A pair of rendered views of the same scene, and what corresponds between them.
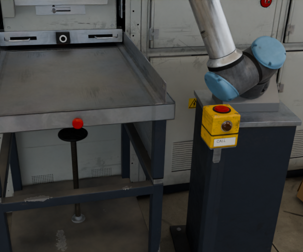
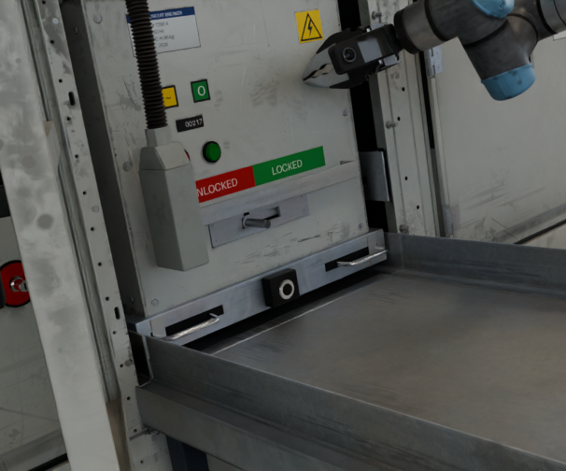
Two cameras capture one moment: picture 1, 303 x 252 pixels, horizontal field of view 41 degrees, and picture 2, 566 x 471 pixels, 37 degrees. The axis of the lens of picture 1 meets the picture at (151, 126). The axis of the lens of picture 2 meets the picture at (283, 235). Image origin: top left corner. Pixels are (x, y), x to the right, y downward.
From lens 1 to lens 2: 1.09 m
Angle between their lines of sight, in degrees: 26
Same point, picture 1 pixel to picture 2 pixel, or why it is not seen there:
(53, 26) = (249, 265)
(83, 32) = (315, 261)
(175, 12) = (477, 160)
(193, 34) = (511, 199)
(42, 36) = (234, 299)
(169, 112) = not seen: outside the picture
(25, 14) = not seen: hidden behind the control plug
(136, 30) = (417, 221)
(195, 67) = not seen: hidden behind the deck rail
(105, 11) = (344, 197)
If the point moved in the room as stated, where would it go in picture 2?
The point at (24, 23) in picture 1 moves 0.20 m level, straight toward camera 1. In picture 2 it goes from (189, 279) to (277, 293)
